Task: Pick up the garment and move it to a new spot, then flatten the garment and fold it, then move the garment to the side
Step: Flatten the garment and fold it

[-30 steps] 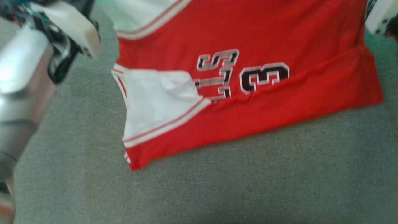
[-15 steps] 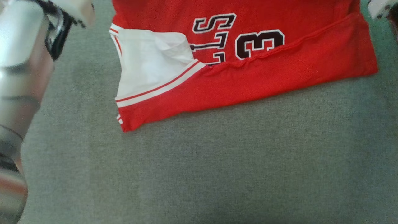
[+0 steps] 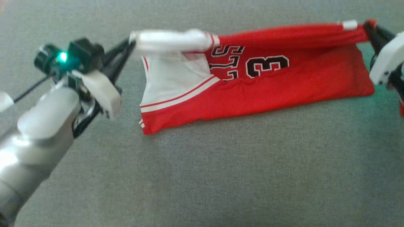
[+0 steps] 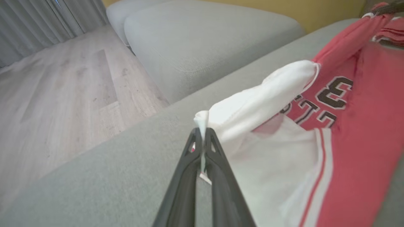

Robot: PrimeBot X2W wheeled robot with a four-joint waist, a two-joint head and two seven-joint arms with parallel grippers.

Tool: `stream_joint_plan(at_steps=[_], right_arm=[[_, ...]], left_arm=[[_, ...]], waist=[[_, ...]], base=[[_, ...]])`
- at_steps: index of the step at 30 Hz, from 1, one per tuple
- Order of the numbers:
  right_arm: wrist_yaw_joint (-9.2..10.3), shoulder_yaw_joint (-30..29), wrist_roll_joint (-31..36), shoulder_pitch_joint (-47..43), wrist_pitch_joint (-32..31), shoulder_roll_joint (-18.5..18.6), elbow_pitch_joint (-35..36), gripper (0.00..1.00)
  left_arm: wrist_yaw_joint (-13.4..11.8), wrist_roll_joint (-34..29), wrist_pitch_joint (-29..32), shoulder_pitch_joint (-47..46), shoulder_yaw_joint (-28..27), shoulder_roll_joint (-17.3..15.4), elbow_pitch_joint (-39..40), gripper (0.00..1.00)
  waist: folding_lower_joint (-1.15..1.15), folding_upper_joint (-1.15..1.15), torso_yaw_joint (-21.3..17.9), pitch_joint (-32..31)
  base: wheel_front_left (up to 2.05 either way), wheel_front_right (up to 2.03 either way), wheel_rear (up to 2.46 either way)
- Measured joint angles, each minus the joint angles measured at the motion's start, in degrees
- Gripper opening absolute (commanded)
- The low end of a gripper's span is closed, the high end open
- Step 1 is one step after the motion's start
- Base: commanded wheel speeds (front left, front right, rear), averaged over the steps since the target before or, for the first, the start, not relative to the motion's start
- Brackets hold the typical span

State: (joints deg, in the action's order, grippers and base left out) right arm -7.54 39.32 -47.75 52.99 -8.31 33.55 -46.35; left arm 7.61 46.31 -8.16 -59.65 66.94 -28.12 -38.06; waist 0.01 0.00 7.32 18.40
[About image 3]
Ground large grey sofa seat cushion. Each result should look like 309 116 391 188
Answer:
0 0 404 227

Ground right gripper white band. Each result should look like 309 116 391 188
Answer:
363 23 404 95

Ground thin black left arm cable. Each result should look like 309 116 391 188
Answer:
13 75 52 103

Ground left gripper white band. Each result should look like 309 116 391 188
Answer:
72 38 136 119

